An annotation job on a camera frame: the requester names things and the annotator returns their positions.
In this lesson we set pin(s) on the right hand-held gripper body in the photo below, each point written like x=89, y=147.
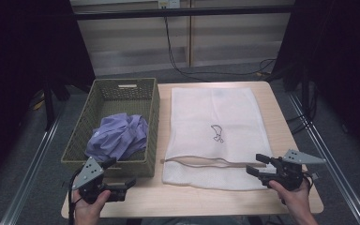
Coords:
x=289, y=173

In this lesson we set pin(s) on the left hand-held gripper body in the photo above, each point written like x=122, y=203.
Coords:
x=89, y=175

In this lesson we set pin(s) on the purple garment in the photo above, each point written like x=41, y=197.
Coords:
x=118, y=134

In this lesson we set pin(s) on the green woven basket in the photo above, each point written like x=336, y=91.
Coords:
x=122, y=97

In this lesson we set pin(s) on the white mesh laundry bag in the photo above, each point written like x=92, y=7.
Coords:
x=218, y=106

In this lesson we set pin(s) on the person's right hand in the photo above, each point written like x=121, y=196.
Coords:
x=295, y=198

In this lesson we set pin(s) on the person's left hand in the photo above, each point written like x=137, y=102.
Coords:
x=89, y=212

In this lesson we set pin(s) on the black stand leg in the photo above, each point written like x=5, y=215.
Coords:
x=49, y=106

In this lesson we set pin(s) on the yellow floor item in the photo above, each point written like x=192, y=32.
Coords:
x=38, y=101

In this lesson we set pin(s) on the black curtain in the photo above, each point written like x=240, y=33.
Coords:
x=22, y=62
x=340, y=62

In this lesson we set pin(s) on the black horizontal bar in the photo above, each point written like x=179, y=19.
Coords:
x=184, y=12

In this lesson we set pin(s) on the metal floor rail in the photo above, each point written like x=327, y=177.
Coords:
x=33, y=162
x=331, y=162

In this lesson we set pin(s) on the white wall socket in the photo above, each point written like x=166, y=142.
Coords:
x=168, y=3

